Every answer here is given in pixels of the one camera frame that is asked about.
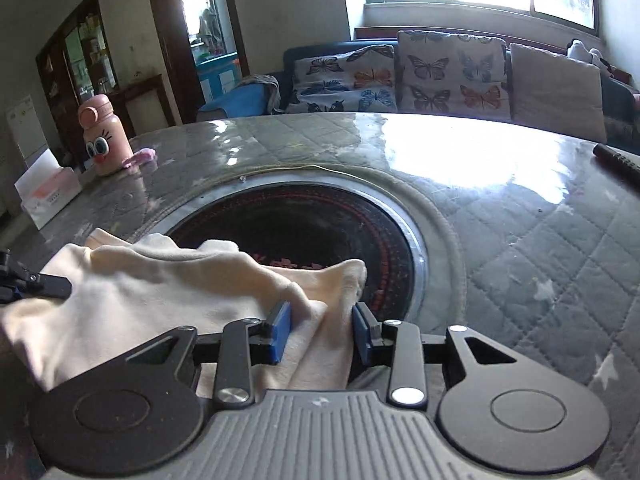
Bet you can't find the beige cushion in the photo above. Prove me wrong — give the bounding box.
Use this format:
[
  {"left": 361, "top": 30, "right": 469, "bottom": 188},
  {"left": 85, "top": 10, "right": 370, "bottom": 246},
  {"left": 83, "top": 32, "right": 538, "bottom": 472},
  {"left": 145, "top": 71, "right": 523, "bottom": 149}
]
[{"left": 508, "top": 42, "right": 609, "bottom": 144}]

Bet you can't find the blue cabinet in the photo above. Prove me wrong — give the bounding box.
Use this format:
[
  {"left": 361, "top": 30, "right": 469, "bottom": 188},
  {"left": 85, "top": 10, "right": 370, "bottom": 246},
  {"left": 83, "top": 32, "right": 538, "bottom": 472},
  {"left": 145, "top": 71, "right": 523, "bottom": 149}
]
[{"left": 197, "top": 56, "right": 242, "bottom": 107}]

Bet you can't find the black remote control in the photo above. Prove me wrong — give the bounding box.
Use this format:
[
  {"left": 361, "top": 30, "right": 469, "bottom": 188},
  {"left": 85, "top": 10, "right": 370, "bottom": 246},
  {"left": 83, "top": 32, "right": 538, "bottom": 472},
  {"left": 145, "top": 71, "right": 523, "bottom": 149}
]
[{"left": 592, "top": 143, "right": 640, "bottom": 186}]

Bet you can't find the panda plush toy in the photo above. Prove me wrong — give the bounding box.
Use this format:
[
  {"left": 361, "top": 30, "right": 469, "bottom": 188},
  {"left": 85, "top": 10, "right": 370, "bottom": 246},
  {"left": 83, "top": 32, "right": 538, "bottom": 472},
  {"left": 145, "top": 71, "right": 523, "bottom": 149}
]
[{"left": 590, "top": 49, "right": 617, "bottom": 80}]

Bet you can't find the white appliance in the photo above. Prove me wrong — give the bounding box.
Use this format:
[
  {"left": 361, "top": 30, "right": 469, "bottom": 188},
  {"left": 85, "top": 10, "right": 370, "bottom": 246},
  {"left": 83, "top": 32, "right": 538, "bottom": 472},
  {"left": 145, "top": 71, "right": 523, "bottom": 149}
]
[{"left": 5, "top": 94, "right": 50, "bottom": 160}]

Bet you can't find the pink cartoon face bottle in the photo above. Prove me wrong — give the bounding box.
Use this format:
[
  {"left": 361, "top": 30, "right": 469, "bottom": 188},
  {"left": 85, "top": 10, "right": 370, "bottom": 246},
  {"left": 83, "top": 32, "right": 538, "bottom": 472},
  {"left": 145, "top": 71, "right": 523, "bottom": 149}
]
[{"left": 77, "top": 95, "right": 134, "bottom": 177}]

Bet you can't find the blue blanket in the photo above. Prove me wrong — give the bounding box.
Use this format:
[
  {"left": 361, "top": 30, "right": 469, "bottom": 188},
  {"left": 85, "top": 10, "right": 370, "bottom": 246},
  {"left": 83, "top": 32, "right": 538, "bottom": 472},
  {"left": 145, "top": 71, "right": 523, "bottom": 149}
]
[{"left": 196, "top": 75, "right": 282, "bottom": 122}]

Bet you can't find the wide butterfly print cushion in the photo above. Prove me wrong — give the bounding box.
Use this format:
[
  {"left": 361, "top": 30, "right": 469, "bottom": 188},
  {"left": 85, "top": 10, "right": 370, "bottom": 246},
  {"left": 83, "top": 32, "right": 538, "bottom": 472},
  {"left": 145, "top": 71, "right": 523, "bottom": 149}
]
[{"left": 291, "top": 44, "right": 399, "bottom": 114}]

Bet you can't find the square butterfly print cushion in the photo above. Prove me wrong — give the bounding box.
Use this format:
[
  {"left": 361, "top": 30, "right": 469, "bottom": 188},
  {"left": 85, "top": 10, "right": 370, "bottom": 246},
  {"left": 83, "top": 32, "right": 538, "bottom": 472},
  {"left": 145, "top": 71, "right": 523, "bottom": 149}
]
[{"left": 396, "top": 30, "right": 512, "bottom": 122}]

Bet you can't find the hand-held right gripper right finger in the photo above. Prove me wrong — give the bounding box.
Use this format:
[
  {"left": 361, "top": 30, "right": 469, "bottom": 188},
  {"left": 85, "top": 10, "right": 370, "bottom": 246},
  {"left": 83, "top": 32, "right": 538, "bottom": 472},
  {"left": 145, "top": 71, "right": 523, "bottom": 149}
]
[{"left": 351, "top": 301, "right": 519, "bottom": 409}]

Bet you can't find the dark blue sofa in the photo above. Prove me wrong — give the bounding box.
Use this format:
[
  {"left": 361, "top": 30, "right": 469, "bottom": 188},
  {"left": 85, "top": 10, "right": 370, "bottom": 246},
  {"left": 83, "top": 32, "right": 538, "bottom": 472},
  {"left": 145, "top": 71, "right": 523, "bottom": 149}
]
[{"left": 197, "top": 27, "right": 640, "bottom": 155}]

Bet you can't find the cream long-sleeve shirt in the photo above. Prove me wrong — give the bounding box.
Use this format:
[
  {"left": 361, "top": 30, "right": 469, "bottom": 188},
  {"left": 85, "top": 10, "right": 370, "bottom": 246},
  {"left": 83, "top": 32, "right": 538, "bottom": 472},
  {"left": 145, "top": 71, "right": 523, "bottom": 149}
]
[{"left": 0, "top": 227, "right": 369, "bottom": 394}]

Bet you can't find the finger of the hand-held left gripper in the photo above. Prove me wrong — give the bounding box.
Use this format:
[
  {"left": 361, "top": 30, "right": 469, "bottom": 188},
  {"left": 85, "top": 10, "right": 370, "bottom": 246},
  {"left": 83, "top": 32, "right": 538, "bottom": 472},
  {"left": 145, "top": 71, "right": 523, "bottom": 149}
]
[{"left": 0, "top": 249, "right": 73, "bottom": 306}]

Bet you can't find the white plush toy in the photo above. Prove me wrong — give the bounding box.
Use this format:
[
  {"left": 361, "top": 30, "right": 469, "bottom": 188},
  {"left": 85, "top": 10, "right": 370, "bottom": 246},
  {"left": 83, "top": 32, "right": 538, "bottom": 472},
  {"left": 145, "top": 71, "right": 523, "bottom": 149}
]
[{"left": 567, "top": 39, "right": 601, "bottom": 67}]

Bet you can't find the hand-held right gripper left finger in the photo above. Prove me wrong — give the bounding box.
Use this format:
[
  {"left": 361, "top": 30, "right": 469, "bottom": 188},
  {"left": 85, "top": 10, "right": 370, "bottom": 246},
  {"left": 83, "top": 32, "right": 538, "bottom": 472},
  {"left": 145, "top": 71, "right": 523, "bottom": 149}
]
[{"left": 125, "top": 300, "right": 293, "bottom": 409}]

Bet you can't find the small pink cloth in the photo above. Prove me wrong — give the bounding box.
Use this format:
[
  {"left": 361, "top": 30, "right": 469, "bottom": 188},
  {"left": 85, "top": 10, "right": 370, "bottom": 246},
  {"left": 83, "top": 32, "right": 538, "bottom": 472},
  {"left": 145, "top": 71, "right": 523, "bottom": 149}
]
[{"left": 122, "top": 147, "right": 159, "bottom": 170}]

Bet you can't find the dark wooden glass cabinet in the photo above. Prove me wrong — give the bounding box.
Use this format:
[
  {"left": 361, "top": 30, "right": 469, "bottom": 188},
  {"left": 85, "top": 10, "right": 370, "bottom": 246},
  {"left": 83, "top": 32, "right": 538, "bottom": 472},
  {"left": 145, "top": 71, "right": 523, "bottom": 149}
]
[{"left": 35, "top": 0, "right": 122, "bottom": 137}]

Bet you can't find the dark wooden side table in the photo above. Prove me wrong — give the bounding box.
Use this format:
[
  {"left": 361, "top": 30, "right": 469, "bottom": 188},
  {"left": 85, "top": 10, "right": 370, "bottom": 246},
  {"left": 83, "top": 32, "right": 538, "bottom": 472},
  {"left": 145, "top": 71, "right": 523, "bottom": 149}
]
[{"left": 107, "top": 74, "right": 170, "bottom": 137}]

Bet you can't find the white tissue box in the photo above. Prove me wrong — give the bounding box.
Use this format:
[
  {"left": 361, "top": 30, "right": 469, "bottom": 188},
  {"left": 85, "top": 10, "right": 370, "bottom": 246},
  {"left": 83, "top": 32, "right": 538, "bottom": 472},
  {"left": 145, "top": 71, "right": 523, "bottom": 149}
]
[{"left": 13, "top": 147, "right": 84, "bottom": 231}]

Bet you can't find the dark wooden door frame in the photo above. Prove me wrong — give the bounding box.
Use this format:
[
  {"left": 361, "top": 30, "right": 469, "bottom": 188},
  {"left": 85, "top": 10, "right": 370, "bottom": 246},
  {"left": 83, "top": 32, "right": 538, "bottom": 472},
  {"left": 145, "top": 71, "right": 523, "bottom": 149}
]
[{"left": 142, "top": 0, "right": 251, "bottom": 113}]

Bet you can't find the round black hotplate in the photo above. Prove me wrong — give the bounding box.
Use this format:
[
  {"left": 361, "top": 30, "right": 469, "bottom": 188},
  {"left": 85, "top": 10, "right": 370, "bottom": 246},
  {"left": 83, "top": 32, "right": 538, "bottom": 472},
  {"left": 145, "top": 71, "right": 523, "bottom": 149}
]
[{"left": 162, "top": 184, "right": 429, "bottom": 327}]

